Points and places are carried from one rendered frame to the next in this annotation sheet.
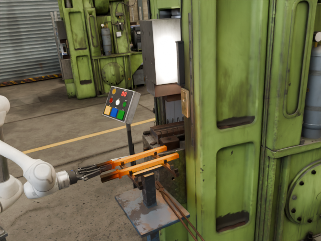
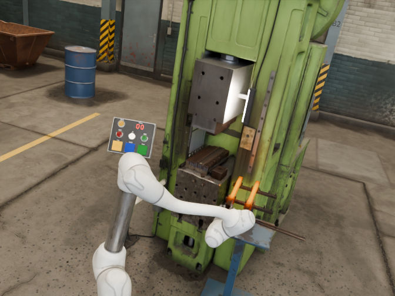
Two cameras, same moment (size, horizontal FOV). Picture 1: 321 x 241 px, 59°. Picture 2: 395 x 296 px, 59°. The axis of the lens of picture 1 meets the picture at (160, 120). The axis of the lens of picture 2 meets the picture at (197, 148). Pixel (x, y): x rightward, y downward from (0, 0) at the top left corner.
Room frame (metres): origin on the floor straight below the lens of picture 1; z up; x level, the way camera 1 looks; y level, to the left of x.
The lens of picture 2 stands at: (0.32, 1.91, 2.20)
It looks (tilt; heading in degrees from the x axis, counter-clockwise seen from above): 24 degrees down; 312
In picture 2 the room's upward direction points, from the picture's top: 10 degrees clockwise
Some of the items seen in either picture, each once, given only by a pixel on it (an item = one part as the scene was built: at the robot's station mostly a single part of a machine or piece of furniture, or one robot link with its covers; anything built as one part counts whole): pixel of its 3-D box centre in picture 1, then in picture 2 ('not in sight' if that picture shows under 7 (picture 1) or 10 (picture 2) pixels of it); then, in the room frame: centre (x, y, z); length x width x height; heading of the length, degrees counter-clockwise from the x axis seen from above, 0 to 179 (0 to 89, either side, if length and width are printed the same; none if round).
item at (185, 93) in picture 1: (185, 102); (247, 138); (1.71, -0.16, 1.27); 0.09 x 0.02 x 0.17; 18
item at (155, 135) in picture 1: (179, 129); (208, 158); (2.03, -0.14, 0.96); 0.42 x 0.20 x 0.09; 108
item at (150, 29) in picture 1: (178, 49); (226, 88); (1.99, -0.16, 1.56); 0.42 x 0.39 x 0.40; 108
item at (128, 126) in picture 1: (131, 154); not in sight; (2.48, 0.30, 0.54); 0.04 x 0.04 x 1.08; 18
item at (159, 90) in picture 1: (177, 83); (215, 117); (2.03, -0.14, 1.32); 0.42 x 0.20 x 0.10; 108
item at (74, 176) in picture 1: (77, 175); not in sight; (1.33, 0.46, 1.03); 0.09 x 0.08 x 0.07; 118
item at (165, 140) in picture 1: (169, 143); (219, 172); (1.82, -0.05, 0.95); 0.12 x 0.08 x 0.06; 108
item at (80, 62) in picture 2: not in sight; (80, 72); (6.64, -1.38, 0.44); 0.59 x 0.59 x 0.88
